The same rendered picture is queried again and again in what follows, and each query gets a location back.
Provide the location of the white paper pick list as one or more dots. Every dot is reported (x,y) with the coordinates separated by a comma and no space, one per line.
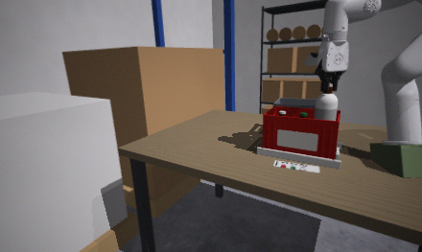
(294,166)

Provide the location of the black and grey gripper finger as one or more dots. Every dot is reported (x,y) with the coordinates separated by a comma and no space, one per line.
(324,78)
(334,79)

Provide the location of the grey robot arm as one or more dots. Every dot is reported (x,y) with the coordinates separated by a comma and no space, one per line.
(398,76)

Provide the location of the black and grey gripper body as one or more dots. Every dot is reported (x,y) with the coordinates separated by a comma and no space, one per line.
(335,61)

